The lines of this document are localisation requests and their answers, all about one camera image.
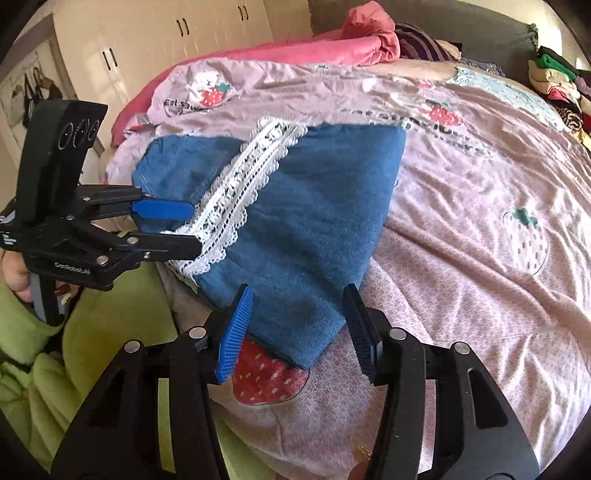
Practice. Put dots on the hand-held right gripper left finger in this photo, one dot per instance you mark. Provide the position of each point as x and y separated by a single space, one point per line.
233 341

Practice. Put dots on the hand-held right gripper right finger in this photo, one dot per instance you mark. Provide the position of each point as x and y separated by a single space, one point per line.
362 341

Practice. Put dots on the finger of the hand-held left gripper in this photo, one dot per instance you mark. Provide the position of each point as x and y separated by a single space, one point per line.
161 210
175 247

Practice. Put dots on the blue denim pants lace trim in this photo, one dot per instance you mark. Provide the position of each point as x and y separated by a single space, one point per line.
314 221

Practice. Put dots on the person's left hand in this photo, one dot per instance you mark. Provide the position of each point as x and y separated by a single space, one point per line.
14 277

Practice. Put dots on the dark hanging bag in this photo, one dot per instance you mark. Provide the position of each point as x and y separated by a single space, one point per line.
37 92

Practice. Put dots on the green fleece blanket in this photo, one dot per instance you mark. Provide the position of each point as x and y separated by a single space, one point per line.
106 314

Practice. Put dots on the pink strawberry print quilt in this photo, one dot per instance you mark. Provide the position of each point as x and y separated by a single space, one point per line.
461 230

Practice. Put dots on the cream wardrobe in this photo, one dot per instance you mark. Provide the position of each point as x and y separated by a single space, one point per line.
138 32

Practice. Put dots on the pink fleece blanket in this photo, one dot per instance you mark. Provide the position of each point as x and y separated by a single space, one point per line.
300 48

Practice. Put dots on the beige bed sheet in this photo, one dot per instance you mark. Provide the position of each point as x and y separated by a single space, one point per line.
429 67

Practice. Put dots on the teal lace cloth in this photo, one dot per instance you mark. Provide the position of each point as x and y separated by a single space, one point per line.
503 92

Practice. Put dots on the blue patterned cloth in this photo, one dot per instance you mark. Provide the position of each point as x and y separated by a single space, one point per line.
482 67

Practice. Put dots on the purple striped cloth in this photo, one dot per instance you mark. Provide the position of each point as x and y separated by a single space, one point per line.
425 44

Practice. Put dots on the pile of folded clothes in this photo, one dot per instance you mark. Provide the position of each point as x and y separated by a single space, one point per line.
558 78

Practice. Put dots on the grey bed headboard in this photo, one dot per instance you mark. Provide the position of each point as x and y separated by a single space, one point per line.
485 32

